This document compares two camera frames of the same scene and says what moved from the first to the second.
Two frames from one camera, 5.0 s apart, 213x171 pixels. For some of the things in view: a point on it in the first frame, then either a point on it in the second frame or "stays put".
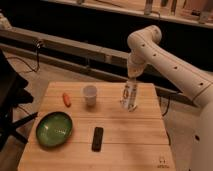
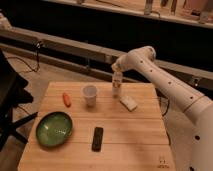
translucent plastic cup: (90, 95) stays put
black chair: (12, 95) stays put
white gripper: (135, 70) -> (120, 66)
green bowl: (54, 128) stays put
